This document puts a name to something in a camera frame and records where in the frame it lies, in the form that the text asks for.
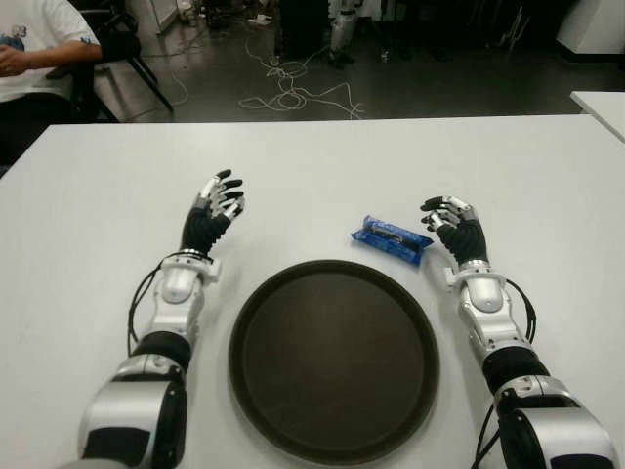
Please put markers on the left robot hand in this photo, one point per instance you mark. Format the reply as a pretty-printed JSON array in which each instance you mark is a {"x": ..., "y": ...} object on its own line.
[{"x": 202, "y": 229}]

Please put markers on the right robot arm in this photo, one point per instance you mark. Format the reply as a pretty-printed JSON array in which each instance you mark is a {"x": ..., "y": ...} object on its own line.
[{"x": 483, "y": 293}]

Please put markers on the white cabinet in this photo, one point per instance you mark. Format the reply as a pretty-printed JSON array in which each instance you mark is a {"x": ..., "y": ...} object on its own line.
[{"x": 595, "y": 24}]

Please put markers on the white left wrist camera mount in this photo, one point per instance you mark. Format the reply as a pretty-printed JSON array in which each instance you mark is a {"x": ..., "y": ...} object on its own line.
[{"x": 213, "y": 271}]

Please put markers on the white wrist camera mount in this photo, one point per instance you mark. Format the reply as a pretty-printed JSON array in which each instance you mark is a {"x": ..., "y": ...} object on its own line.
[
  {"x": 447, "y": 278},
  {"x": 213, "y": 271}
]

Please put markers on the person in white t-shirt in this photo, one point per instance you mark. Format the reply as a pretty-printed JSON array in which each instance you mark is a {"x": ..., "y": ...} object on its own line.
[{"x": 39, "y": 29}]

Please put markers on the white side table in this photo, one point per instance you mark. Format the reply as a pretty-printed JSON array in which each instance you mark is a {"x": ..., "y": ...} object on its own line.
[{"x": 603, "y": 105}]

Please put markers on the white power strip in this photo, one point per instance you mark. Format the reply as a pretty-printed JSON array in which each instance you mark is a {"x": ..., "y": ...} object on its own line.
[{"x": 261, "y": 20}]

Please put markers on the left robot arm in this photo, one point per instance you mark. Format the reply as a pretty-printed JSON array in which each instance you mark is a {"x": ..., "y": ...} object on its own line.
[{"x": 178, "y": 288}]

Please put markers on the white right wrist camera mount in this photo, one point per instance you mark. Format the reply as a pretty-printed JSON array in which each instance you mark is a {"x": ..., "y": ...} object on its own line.
[{"x": 447, "y": 278}]

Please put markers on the black chair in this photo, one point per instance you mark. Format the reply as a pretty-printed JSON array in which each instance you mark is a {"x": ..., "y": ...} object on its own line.
[{"x": 119, "y": 44}]

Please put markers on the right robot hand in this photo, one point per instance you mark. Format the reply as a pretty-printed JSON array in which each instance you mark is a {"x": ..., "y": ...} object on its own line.
[{"x": 466, "y": 239}]

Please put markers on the round dark brown tray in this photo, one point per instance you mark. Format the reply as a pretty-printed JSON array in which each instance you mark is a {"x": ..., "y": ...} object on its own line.
[{"x": 334, "y": 361}]

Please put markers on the blue Oreo packet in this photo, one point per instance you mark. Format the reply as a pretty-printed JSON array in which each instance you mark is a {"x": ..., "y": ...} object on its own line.
[{"x": 388, "y": 237}]

